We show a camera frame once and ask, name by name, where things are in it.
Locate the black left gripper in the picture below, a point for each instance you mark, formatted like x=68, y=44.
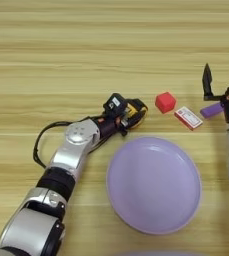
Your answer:
x=109, y=125

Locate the purple rectangular block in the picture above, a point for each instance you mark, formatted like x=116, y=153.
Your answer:
x=211, y=110

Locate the red cube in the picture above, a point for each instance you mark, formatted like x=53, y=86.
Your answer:
x=165, y=102

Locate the purple round plate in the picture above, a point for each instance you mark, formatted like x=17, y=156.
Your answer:
x=152, y=185

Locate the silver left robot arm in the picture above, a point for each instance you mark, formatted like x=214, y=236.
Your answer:
x=72, y=146

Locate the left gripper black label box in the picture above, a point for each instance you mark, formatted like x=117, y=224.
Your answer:
x=115, y=104

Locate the red white card box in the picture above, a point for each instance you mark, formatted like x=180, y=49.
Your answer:
x=188, y=118

